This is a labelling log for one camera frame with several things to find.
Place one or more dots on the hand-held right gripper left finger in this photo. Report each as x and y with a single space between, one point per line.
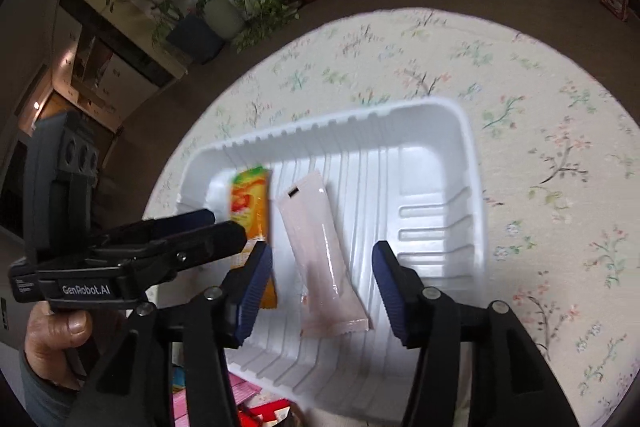
250 294

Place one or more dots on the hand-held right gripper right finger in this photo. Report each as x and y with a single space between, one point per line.
392 297

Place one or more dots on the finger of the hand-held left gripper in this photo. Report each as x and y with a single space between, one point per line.
215 242
190 218

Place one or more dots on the orange snack packet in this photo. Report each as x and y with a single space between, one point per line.
250 202

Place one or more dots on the pale pink snack packet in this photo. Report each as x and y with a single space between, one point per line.
325 267

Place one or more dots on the white plastic tray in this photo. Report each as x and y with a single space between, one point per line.
400 167

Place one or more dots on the person's left forearm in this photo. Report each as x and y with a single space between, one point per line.
42 399

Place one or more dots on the person's left hand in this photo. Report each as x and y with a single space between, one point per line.
60 332

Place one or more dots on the pink patterned snack packet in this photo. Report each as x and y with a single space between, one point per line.
245 389

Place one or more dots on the red and yellow snack packet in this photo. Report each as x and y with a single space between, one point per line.
265 414

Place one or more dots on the wooden cupboard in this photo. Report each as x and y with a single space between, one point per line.
120 72

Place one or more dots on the plant in dark blue pot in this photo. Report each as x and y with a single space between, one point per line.
195 39

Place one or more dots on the trailing plant in white pot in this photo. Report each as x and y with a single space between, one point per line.
225 14

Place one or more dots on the floral tablecloth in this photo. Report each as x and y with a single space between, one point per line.
550 107

